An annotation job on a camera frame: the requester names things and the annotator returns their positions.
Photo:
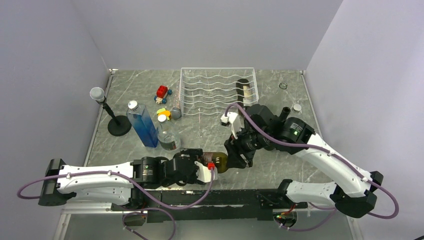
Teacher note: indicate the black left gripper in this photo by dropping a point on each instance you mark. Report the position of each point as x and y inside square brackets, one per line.
[195, 154]

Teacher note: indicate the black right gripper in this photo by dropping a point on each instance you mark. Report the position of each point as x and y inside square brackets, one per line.
[234, 148]

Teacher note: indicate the dark green wine bottle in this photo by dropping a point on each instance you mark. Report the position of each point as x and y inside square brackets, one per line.
[219, 159]
[243, 92]

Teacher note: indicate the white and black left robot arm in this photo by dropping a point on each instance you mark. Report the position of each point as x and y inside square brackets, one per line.
[125, 184]

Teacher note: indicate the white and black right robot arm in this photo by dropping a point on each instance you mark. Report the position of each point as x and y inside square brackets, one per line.
[351, 190]

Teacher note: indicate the clear round glass bottle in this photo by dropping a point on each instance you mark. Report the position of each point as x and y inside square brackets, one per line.
[167, 135]

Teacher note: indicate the blue square water bottle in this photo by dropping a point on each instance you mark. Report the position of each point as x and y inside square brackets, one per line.
[142, 123]

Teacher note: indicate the colourful toy block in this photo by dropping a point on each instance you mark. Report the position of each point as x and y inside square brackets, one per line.
[165, 112]

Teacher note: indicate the small silver cap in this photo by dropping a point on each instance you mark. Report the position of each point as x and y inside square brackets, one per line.
[297, 108]

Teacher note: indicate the grey microphone on stand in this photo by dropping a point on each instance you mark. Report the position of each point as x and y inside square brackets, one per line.
[119, 125]

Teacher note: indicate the red toy block car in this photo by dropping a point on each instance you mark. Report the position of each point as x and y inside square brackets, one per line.
[161, 94]

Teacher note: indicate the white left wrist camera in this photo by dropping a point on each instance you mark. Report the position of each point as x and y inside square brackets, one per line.
[204, 175]

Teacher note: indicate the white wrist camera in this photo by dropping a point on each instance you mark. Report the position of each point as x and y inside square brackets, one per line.
[204, 175]
[236, 122]

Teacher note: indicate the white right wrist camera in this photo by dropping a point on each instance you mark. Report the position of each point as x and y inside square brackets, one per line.
[236, 122]

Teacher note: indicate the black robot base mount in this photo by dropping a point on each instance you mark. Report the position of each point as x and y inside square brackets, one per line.
[220, 204]

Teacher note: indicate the white wire wine rack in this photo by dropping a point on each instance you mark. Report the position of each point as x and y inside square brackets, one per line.
[209, 90]

